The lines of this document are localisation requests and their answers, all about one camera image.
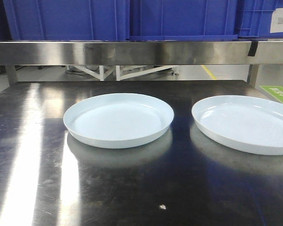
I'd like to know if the steel shelf post, right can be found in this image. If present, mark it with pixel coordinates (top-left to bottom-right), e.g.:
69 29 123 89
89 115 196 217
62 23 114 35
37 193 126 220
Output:
247 65 260 88

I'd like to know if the green floor sign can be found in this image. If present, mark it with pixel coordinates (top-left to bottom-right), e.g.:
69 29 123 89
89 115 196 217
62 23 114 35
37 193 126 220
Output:
260 86 283 104

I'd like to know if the blue plastic bin, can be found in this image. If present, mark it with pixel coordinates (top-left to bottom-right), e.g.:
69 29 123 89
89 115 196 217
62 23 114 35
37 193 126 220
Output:
3 0 130 41
129 0 238 41
235 0 283 38

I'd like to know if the white paper label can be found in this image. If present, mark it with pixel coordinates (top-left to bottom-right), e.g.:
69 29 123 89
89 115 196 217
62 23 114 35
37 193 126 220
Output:
270 8 283 33

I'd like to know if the black tape strip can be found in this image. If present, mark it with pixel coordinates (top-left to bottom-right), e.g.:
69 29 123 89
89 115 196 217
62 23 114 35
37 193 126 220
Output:
248 40 258 57

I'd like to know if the steel shelf post, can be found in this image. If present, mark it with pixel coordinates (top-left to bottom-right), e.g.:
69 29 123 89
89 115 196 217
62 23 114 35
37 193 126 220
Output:
5 65 18 86
247 65 260 88

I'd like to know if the blue plastic bin, right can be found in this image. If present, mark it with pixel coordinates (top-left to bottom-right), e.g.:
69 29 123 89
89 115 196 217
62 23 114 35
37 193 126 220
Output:
235 0 283 38

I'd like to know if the blue plastic bin, middle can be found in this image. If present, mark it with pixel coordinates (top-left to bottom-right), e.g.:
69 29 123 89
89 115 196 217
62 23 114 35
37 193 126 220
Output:
129 0 238 41

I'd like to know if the stainless steel shelf rail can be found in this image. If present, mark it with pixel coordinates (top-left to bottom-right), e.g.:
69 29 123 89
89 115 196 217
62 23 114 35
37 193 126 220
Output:
0 39 283 65

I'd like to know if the light blue plate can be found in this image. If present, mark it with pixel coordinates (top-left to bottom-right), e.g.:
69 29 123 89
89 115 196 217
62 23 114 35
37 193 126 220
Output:
191 95 283 155
63 93 174 149

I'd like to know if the white metal frame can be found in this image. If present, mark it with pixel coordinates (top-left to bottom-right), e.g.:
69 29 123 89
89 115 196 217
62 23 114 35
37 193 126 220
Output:
66 65 178 81

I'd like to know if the steel shelf post, left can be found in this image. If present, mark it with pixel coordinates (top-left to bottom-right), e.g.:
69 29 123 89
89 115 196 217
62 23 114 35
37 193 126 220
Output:
5 65 18 86

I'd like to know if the blue plastic bin, left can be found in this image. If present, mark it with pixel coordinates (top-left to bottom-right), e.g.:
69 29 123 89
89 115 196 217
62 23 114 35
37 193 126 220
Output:
3 0 130 41

